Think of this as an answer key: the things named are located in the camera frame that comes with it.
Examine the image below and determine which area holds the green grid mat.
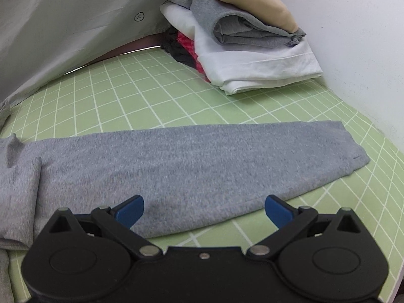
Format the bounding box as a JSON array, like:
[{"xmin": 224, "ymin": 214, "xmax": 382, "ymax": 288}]
[{"xmin": 0, "ymin": 46, "xmax": 404, "ymax": 303}]

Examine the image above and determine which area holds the grey hoodie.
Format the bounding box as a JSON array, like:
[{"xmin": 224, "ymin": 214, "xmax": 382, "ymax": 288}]
[{"xmin": 0, "ymin": 120, "xmax": 370, "ymax": 303}]

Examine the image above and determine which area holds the red knit garment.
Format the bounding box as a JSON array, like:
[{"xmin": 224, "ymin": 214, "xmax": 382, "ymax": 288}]
[{"xmin": 177, "ymin": 32, "xmax": 212, "ymax": 83}]

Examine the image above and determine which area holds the white folded garment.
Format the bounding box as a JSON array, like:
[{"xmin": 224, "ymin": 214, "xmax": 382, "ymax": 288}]
[{"xmin": 159, "ymin": 2, "xmax": 324, "ymax": 95}]

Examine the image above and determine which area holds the beige folded garment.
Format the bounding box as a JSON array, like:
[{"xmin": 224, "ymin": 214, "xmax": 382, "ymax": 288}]
[{"xmin": 175, "ymin": 0, "xmax": 300, "ymax": 34}]

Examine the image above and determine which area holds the grey carrot print sheet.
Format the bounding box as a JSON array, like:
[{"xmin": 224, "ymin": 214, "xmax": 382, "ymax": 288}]
[{"xmin": 0, "ymin": 0, "xmax": 266, "ymax": 117}]

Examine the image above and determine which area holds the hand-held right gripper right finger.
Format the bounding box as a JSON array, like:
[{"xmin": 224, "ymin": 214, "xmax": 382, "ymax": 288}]
[{"xmin": 246, "ymin": 195, "xmax": 368, "ymax": 259}]

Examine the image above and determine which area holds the black garment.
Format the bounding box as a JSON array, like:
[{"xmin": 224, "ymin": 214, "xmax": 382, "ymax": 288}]
[{"xmin": 162, "ymin": 27, "xmax": 198, "ymax": 70}]

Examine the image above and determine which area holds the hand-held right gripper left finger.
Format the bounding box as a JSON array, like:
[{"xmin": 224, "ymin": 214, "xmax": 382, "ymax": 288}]
[{"xmin": 41, "ymin": 195, "xmax": 163, "ymax": 259}]

